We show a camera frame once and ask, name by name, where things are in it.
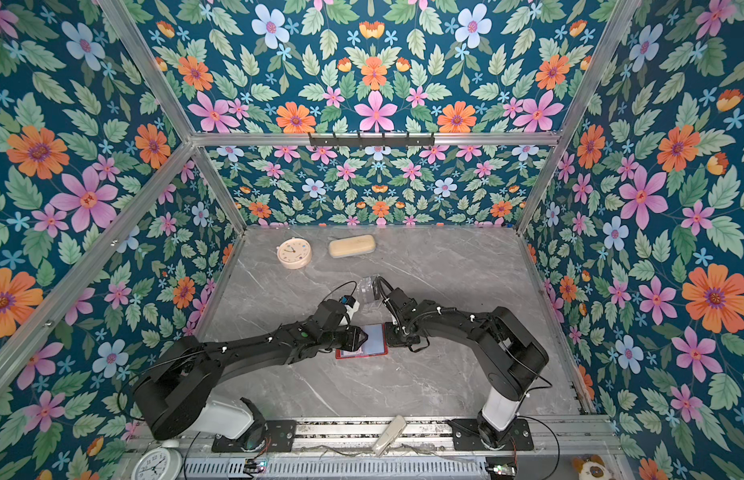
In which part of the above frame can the red card holder wallet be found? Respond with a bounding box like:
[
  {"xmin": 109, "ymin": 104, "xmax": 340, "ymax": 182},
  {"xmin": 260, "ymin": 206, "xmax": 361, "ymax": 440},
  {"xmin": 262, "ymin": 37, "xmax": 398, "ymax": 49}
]
[{"xmin": 335, "ymin": 324, "xmax": 388, "ymax": 360}]

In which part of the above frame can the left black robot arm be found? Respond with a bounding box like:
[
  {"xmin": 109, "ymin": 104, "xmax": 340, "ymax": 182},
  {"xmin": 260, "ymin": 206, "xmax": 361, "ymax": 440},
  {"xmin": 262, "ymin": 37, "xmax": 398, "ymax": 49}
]
[{"xmin": 133, "ymin": 295, "xmax": 368, "ymax": 450}]

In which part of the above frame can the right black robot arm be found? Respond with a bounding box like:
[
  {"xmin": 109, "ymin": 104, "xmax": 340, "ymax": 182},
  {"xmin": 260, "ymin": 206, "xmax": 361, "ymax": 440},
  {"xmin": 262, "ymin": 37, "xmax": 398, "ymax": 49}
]
[{"xmin": 372, "ymin": 276, "xmax": 549, "ymax": 449}]

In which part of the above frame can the white remote control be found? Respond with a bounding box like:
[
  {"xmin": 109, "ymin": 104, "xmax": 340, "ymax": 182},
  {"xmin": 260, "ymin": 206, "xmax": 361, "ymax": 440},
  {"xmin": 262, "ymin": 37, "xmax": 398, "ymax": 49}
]
[{"xmin": 372, "ymin": 415, "xmax": 407, "ymax": 457}]

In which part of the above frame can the pink round clock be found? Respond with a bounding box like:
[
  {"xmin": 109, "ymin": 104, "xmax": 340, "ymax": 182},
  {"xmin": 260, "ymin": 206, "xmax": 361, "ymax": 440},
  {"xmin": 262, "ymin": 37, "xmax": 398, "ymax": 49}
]
[{"xmin": 276, "ymin": 238, "xmax": 313, "ymax": 270}]

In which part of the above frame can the white alarm clock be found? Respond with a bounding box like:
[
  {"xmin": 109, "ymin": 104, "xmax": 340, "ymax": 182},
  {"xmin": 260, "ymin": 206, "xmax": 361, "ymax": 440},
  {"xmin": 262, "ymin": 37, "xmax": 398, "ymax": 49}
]
[{"xmin": 130, "ymin": 447, "xmax": 183, "ymax": 480}]

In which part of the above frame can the plush toy animal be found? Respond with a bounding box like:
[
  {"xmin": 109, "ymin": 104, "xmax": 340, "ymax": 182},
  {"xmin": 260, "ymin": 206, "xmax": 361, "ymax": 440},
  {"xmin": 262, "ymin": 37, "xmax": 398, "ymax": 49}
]
[{"xmin": 572, "ymin": 455, "xmax": 615, "ymax": 480}]

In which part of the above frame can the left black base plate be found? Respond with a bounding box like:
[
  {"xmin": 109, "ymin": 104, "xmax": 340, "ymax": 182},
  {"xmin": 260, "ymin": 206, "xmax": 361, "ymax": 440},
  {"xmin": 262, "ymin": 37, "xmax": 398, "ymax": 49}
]
[{"xmin": 211, "ymin": 420, "xmax": 297, "ymax": 454}]

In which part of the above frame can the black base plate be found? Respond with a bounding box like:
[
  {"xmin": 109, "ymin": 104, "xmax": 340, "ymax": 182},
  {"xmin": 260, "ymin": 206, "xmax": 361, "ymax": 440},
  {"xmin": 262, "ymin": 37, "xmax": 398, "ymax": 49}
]
[
  {"xmin": 211, "ymin": 420, "xmax": 297, "ymax": 454},
  {"xmin": 447, "ymin": 418, "xmax": 534, "ymax": 452}
]

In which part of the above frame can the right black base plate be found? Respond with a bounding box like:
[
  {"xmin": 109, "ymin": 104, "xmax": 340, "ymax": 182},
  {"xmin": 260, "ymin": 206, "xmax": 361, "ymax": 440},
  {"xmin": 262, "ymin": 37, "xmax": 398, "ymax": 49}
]
[{"xmin": 447, "ymin": 418, "xmax": 534, "ymax": 452}]

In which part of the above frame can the white perforated cable duct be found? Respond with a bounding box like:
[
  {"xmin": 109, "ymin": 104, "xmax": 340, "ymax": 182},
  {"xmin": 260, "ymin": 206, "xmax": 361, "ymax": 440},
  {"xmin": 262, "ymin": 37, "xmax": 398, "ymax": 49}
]
[{"xmin": 179, "ymin": 456, "xmax": 489, "ymax": 479}]

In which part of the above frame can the black hook rail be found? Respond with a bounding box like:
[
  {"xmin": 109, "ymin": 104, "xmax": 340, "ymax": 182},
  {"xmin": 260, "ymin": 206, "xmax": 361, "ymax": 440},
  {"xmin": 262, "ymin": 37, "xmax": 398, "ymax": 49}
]
[{"xmin": 308, "ymin": 133, "xmax": 436, "ymax": 148}]

